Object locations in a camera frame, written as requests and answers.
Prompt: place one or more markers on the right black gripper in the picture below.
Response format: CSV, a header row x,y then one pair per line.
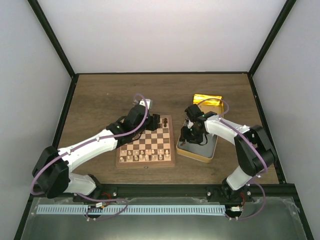
x,y
184,136

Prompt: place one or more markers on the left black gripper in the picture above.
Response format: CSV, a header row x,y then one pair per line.
x,y
153,126

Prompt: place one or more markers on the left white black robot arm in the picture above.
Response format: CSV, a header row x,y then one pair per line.
x,y
53,171

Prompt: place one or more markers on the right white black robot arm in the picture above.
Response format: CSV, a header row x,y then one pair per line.
x,y
254,150

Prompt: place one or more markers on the wooden chess board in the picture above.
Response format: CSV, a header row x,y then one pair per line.
x,y
162,138

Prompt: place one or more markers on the row of white chess pieces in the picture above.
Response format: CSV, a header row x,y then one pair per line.
x,y
147,155

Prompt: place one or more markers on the gold tin box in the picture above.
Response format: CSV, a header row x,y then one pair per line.
x,y
204,152

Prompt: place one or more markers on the gold tin lid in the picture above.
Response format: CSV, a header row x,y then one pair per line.
x,y
213,103

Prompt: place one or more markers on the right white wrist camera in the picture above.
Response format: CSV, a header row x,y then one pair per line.
x,y
189,124

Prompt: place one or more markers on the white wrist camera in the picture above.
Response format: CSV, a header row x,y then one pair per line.
x,y
189,124
146,103

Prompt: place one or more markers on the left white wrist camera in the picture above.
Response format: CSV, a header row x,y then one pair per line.
x,y
146,103

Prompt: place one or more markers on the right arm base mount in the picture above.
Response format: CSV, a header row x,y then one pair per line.
x,y
223,194

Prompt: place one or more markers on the black aluminium front rail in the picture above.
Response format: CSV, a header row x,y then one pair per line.
x,y
130,191

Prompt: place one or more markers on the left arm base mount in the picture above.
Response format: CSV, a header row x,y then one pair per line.
x,y
102,192

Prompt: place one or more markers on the black enclosure frame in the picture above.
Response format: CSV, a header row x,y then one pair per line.
x,y
286,9

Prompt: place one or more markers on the light blue slotted cable duct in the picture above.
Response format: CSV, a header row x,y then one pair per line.
x,y
203,210

